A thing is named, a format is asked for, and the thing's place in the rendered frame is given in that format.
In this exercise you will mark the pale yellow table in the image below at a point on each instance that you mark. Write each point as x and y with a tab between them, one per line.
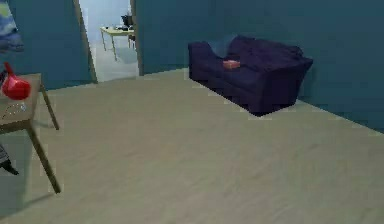
115	32

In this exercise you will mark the brown wooden table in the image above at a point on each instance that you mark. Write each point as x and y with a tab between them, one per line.
26	113

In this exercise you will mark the orange box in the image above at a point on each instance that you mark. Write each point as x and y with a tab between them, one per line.
231	64

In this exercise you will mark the dark purple sofa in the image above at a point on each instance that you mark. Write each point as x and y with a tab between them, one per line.
263	76

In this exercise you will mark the black object on table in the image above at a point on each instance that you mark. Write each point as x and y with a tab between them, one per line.
127	20

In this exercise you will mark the clear glass object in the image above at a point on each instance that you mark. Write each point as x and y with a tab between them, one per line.
15	109

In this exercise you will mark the blue framed picture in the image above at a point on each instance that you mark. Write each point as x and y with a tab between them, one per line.
8	30

